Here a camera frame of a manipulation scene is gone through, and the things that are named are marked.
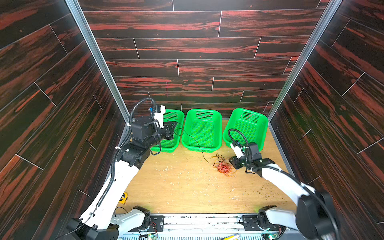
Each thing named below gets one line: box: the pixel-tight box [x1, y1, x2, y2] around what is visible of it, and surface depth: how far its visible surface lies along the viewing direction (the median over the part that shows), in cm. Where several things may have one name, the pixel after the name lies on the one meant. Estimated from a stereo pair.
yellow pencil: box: [221, 233, 241, 240], surface depth 71 cm
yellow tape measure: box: [119, 192, 128, 204], surface depth 82 cm
